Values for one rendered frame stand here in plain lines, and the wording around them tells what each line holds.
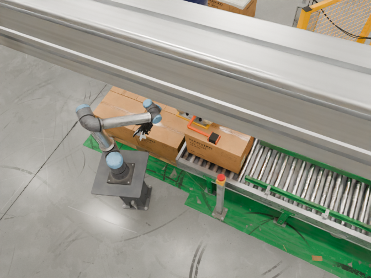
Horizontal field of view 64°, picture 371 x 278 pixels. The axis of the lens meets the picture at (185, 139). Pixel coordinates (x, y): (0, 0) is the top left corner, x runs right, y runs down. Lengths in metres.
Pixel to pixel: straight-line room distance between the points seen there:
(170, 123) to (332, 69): 3.21
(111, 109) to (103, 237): 1.52
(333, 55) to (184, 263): 3.25
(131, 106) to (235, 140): 1.47
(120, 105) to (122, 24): 3.44
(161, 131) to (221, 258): 1.55
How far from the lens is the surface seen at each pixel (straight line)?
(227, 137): 2.88
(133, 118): 2.49
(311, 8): 2.31
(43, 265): 3.95
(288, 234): 3.61
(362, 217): 3.29
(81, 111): 2.46
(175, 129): 3.44
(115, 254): 3.65
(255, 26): 0.35
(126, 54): 0.40
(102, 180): 3.10
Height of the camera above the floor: 3.43
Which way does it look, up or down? 59 degrees down
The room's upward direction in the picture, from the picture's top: 10 degrees counter-clockwise
